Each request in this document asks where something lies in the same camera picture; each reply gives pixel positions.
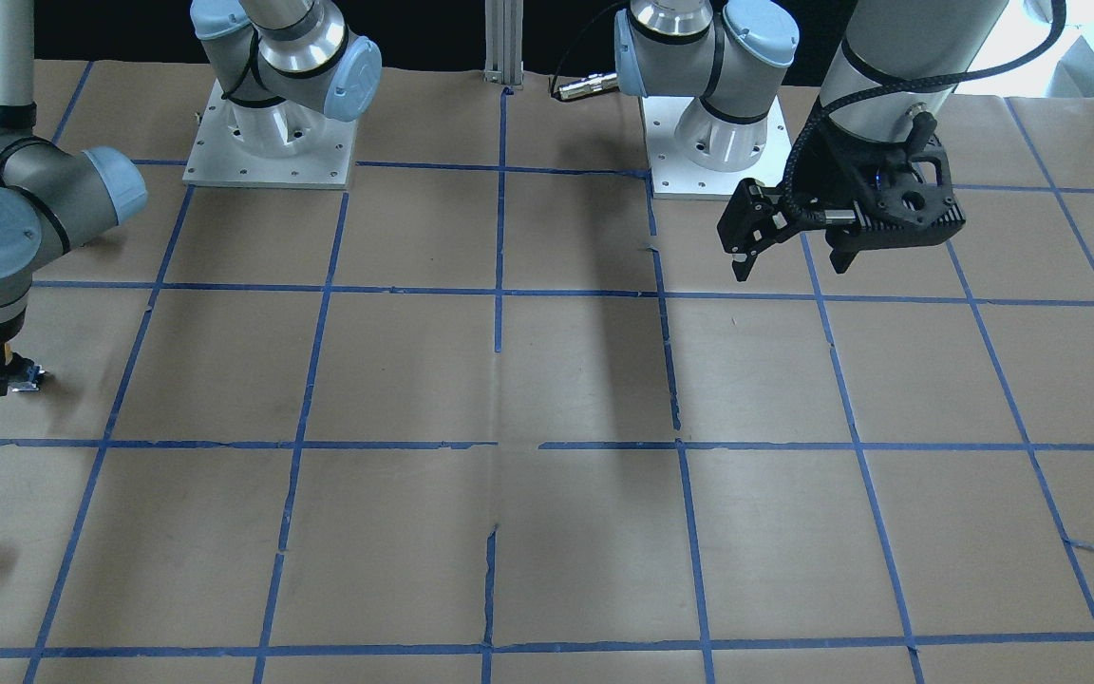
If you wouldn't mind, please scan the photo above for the yellow push button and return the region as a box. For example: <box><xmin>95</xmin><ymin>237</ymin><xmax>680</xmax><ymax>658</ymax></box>
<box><xmin>0</xmin><ymin>346</ymin><xmax>47</xmax><ymax>392</ymax></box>

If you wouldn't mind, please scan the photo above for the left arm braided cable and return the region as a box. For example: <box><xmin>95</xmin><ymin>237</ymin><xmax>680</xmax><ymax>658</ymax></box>
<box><xmin>781</xmin><ymin>0</ymin><xmax>1068</xmax><ymax>229</ymax></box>

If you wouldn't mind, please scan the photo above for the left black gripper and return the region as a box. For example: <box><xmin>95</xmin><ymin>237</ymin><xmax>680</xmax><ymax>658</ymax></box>
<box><xmin>715</xmin><ymin>123</ymin><xmax>909</xmax><ymax>283</ymax></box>

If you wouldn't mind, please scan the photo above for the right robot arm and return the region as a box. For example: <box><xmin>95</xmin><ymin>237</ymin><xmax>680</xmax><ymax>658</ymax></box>
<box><xmin>0</xmin><ymin>1</ymin><xmax>384</xmax><ymax>397</ymax></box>

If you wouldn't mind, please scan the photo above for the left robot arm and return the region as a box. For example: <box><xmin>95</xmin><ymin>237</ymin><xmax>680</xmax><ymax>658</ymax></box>
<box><xmin>613</xmin><ymin>1</ymin><xmax>1004</xmax><ymax>281</ymax></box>

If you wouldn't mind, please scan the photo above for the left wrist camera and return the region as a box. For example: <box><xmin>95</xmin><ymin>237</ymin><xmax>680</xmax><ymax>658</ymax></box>
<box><xmin>825</xmin><ymin>134</ymin><xmax>967</xmax><ymax>252</ymax></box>

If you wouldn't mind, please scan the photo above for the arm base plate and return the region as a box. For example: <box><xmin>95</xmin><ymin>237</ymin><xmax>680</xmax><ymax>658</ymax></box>
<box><xmin>641</xmin><ymin>97</ymin><xmax>791</xmax><ymax>200</ymax></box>
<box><xmin>182</xmin><ymin>82</ymin><xmax>357</xmax><ymax>190</ymax></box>

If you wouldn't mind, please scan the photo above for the aluminium frame post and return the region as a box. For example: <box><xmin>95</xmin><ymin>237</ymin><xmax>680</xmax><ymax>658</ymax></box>
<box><xmin>482</xmin><ymin>0</ymin><xmax>524</xmax><ymax>89</ymax></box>

